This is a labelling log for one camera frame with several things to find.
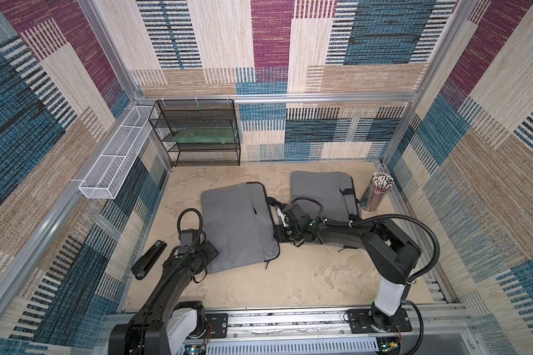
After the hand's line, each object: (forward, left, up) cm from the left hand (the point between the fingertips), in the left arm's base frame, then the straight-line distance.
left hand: (213, 252), depth 88 cm
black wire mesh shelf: (+55, +11, +20) cm, 60 cm away
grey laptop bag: (+26, -49, +2) cm, 55 cm away
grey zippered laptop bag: (+12, -10, +2) cm, 16 cm away
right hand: (+6, -26, -1) cm, 27 cm away
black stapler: (-4, +25, 0) cm, 26 cm away
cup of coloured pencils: (+19, -66, +12) cm, 70 cm away
